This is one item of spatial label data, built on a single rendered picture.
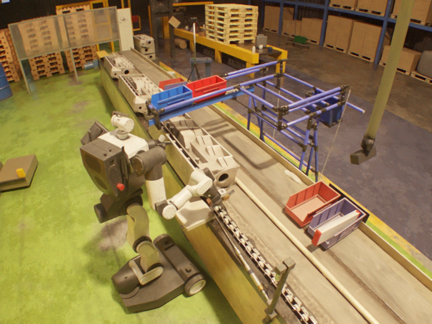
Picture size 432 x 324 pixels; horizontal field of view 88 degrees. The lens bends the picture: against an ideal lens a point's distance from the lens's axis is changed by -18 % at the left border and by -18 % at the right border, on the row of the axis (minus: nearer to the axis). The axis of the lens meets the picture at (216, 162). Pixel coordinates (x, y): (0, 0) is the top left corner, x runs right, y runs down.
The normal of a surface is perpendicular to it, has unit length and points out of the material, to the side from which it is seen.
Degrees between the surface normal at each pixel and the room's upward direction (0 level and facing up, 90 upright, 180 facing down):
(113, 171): 92
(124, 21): 90
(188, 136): 46
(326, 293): 0
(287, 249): 0
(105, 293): 0
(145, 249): 90
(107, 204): 40
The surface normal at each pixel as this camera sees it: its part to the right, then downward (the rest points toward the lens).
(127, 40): 0.49, 0.51
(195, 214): 0.00, -0.81
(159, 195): 0.62, 0.26
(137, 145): 0.62, -0.41
